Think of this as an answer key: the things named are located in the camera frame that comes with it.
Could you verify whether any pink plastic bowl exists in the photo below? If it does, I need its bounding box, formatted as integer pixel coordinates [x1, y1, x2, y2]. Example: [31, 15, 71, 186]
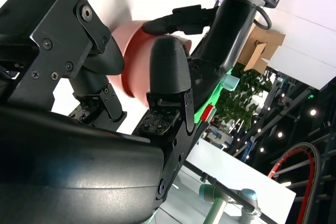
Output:
[110, 20, 192, 108]

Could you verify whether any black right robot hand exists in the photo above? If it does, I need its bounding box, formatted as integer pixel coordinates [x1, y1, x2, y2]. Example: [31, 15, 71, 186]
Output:
[0, 0, 195, 224]

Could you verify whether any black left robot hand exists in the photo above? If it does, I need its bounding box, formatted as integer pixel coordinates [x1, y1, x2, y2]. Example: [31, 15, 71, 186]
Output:
[141, 0, 259, 116]

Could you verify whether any brown cardboard box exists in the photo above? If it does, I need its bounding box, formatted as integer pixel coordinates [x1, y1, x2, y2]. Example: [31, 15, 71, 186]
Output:
[237, 24, 287, 74]

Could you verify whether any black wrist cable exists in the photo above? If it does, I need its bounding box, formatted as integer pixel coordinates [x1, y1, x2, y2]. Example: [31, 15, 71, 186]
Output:
[253, 5, 272, 29]

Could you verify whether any green leafy plant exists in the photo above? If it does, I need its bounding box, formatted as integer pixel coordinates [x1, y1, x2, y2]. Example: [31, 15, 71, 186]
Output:
[217, 62, 274, 130]

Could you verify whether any red curved track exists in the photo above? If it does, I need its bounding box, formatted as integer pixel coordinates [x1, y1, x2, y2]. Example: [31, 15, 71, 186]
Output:
[267, 142, 321, 209]

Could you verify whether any green edge strip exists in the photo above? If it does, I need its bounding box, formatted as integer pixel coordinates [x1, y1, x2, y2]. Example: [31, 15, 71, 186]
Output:
[193, 68, 234, 125]

